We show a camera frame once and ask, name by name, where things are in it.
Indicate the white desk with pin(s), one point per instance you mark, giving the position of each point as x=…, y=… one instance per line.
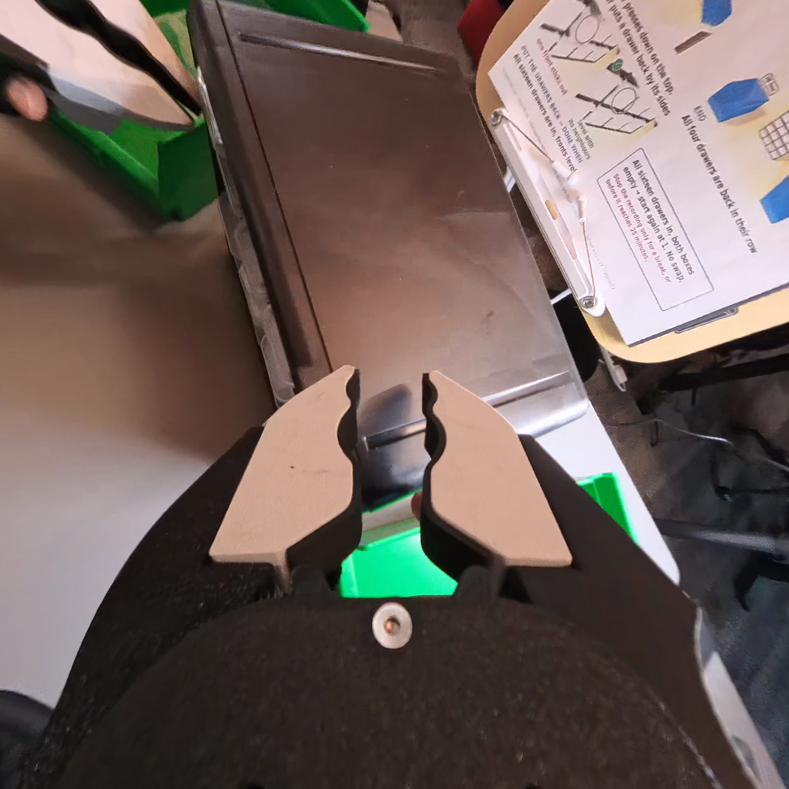
x=92, y=431

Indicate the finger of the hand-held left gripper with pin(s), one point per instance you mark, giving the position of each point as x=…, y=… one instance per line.
x=68, y=55
x=139, y=37

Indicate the red bag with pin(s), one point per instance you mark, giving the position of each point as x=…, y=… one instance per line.
x=484, y=24

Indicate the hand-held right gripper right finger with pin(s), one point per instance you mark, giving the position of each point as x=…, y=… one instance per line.
x=493, y=493

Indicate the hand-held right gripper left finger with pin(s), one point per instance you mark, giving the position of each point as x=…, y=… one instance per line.
x=296, y=481

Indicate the black drawer cabinet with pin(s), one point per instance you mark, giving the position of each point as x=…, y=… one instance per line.
x=400, y=216

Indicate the green plastic bin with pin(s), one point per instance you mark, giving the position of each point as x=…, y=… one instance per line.
x=179, y=166
x=394, y=567

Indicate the black office chair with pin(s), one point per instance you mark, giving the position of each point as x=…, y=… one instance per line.
x=727, y=542

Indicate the white page holder bar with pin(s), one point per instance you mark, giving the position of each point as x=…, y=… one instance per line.
x=555, y=216

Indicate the person's left hand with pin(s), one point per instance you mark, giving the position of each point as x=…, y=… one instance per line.
x=26, y=98

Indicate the instruction sheet on board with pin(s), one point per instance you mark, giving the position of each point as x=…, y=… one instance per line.
x=666, y=348

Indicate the printed instruction sheet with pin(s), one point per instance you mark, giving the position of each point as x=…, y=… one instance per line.
x=696, y=203

